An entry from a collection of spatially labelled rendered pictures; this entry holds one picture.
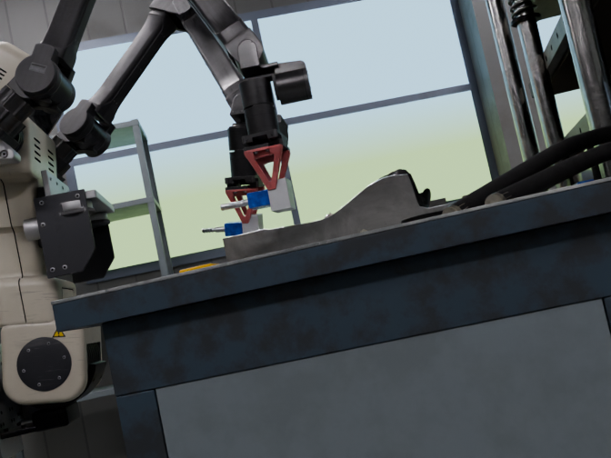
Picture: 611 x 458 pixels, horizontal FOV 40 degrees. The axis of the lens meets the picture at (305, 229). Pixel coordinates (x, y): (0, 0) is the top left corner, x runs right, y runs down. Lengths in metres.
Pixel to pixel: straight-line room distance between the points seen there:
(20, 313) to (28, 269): 0.10
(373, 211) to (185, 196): 2.98
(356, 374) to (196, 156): 3.62
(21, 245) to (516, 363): 1.11
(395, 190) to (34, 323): 0.75
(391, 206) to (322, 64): 3.13
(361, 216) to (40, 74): 0.64
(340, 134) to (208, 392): 3.64
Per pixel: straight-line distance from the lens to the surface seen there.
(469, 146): 4.72
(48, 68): 1.64
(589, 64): 1.78
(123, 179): 4.56
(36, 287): 1.74
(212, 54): 1.98
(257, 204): 1.50
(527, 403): 1.00
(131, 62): 2.11
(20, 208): 1.80
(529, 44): 2.56
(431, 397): 0.99
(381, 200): 1.60
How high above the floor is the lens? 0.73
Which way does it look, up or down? 5 degrees up
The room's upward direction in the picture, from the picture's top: 12 degrees counter-clockwise
